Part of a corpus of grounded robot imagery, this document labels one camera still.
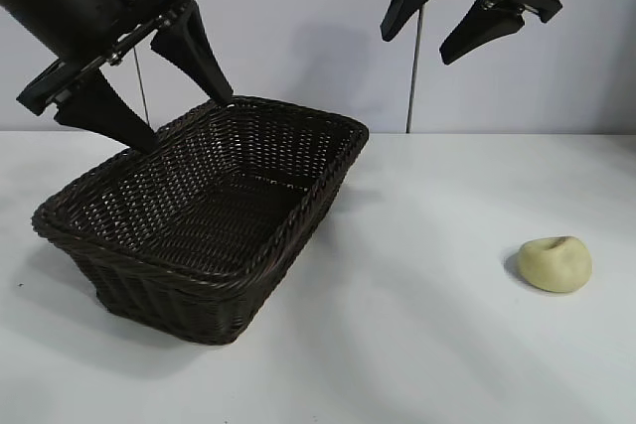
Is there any dark brown woven basket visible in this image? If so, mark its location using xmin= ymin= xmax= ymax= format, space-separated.
xmin=30 ymin=94 xmax=372 ymax=346

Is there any thin grey cable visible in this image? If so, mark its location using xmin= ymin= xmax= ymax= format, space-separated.
xmin=405 ymin=5 xmax=425 ymax=134
xmin=133 ymin=44 xmax=150 ymax=121

